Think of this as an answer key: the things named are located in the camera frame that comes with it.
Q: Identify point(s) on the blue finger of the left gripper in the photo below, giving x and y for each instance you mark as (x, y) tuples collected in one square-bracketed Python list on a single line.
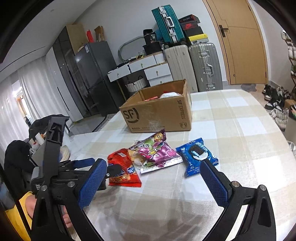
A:
[(77, 164), (113, 170)]

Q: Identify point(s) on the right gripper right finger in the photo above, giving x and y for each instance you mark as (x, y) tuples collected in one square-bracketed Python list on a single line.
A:
[(217, 183)]

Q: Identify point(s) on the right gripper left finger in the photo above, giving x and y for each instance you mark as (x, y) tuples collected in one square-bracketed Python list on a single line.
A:
[(91, 182)]

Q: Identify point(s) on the red chip bag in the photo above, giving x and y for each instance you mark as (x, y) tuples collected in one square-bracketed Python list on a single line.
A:
[(128, 176)]

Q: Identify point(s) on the purple green candy bag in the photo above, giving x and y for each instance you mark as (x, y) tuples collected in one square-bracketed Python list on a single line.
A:
[(153, 153)]

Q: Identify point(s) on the yellow left sleeve forearm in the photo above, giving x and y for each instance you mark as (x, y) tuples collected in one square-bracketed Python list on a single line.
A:
[(15, 218)]

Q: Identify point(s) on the left hand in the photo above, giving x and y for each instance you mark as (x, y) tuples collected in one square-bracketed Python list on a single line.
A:
[(30, 203)]

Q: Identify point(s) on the blue Oreo cookie packet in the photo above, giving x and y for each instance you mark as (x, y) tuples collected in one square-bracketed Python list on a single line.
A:
[(193, 153)]

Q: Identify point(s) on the checkered tablecloth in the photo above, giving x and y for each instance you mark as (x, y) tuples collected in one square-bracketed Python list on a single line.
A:
[(251, 150)]

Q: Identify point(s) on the black refrigerator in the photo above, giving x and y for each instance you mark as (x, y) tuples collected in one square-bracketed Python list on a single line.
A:
[(94, 62)]

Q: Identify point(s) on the SF cardboard box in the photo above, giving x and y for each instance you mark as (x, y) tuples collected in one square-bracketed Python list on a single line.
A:
[(153, 108)]

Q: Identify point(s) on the woven laundry basket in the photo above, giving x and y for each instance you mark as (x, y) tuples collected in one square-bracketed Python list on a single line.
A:
[(137, 85)]

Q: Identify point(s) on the white drawer cabinet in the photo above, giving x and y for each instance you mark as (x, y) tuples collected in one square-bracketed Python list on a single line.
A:
[(155, 67)]

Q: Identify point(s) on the silver grey suitcase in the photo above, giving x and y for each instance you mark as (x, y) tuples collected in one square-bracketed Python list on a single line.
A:
[(206, 66)]

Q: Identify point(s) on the beige ribbed suitcase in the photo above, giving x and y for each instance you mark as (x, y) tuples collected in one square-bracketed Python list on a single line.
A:
[(180, 65)]

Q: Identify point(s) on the wooden door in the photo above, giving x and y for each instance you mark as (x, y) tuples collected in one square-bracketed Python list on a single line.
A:
[(240, 40)]

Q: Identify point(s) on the teal suitcase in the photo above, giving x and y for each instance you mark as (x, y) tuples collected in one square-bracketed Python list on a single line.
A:
[(169, 25)]

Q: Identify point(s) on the yellow black shoe box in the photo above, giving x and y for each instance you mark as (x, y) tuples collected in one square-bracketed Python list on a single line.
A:
[(197, 39)]

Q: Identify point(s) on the wooden shoe rack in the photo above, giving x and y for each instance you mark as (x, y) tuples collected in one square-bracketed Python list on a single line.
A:
[(291, 57)]

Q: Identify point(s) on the black red shoe box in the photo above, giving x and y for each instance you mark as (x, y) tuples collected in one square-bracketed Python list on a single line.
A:
[(189, 22)]

